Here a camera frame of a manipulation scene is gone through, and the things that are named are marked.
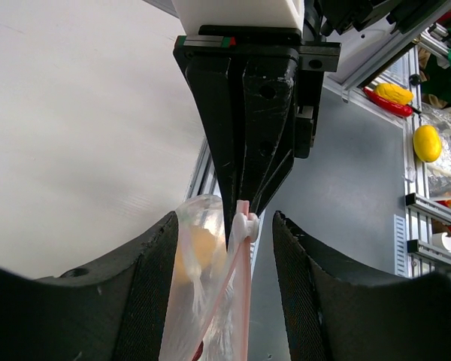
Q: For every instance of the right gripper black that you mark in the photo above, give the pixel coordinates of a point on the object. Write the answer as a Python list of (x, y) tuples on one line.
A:
[(268, 85)]

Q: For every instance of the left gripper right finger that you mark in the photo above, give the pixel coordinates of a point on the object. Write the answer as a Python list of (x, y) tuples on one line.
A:
[(336, 308)]

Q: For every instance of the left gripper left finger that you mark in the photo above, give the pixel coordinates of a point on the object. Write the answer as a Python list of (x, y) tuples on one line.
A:
[(112, 308)]

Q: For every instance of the clear zip top bag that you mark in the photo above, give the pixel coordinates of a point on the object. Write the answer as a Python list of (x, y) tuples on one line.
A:
[(213, 308)]

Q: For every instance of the background yellow corn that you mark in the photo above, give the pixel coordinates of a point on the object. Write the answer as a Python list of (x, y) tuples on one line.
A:
[(394, 93)]

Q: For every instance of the background red chili pepper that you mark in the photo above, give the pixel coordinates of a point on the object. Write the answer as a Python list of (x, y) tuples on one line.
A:
[(393, 108)]

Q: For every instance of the background yellow lemon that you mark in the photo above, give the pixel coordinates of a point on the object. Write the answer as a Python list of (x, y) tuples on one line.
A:
[(427, 143)]

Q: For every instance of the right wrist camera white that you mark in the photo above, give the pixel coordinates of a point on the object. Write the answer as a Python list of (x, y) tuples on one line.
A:
[(261, 13)]

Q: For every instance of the aluminium mounting rail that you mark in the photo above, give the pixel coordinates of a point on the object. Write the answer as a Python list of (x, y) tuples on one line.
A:
[(203, 180)]

